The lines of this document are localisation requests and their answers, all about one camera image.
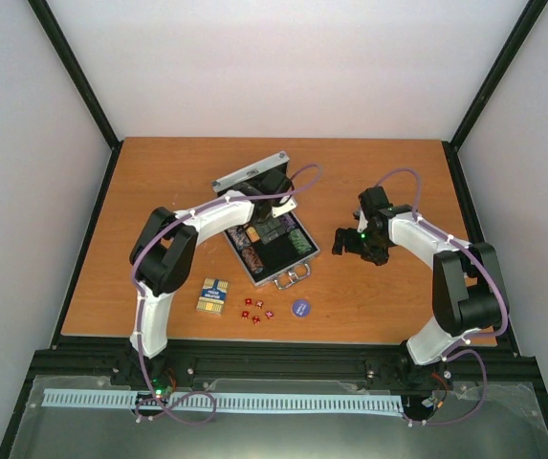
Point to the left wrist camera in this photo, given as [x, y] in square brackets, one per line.
[286, 205]

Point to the blue small blind button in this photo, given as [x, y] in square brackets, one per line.
[301, 308]

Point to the blue playing card deck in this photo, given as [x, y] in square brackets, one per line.
[213, 296]

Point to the green poker chip stack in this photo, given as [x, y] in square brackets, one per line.
[299, 241]

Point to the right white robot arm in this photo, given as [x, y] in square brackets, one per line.
[467, 294]

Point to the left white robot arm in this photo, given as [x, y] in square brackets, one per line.
[162, 257]

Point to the brown poker chip stack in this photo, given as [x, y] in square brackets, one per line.
[252, 260]

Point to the aluminium poker case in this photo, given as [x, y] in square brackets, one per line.
[274, 246]

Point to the blue white poker chip stack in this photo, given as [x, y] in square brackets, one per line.
[239, 238]

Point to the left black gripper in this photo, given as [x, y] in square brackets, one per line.
[268, 232]

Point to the purple poker chip stack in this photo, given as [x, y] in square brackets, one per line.
[287, 222]

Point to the black aluminium frame rail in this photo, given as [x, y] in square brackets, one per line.
[191, 363]

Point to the red playing card deck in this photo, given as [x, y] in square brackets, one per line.
[252, 234]

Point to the white slotted cable duct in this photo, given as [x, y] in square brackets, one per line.
[230, 403]

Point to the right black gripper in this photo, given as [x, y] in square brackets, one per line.
[380, 256]

